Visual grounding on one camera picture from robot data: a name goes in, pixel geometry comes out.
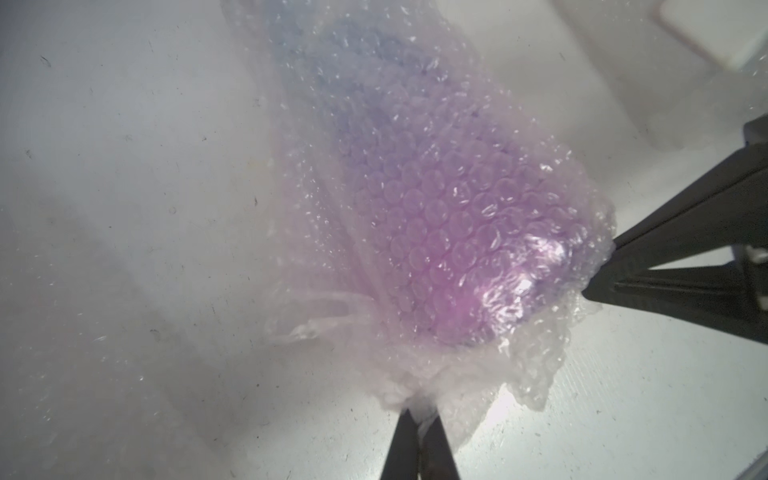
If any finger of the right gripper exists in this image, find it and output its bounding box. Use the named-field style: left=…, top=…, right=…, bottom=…
left=583, top=261, right=767, bottom=344
left=608, top=143, right=767, bottom=270

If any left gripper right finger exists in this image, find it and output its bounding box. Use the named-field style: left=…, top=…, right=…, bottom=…
left=419, top=416, right=460, bottom=480

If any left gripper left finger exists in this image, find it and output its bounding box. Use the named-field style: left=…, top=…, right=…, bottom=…
left=380, top=410, right=420, bottom=480

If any purple blue tumbler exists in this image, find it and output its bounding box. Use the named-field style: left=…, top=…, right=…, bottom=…
left=264, top=1, right=584, bottom=344

